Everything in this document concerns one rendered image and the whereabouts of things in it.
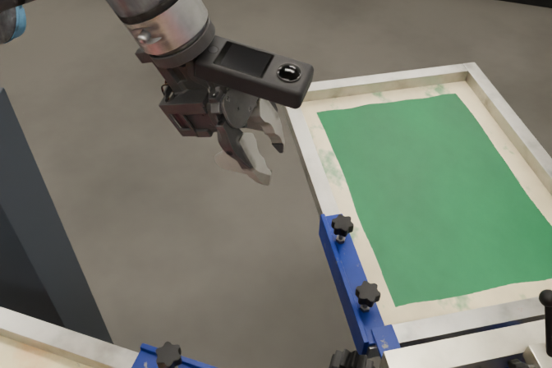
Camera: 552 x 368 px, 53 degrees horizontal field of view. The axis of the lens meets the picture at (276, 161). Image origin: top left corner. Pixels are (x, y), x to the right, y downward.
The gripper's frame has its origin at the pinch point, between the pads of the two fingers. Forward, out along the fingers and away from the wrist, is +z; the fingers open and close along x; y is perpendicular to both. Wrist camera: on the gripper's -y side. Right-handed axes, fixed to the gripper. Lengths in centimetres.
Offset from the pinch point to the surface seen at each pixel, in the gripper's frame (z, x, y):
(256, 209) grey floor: 133, -77, 103
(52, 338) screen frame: 26, 21, 51
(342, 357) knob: 40.6, 8.8, 2.8
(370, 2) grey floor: 169, -277, 112
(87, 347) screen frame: 28, 20, 45
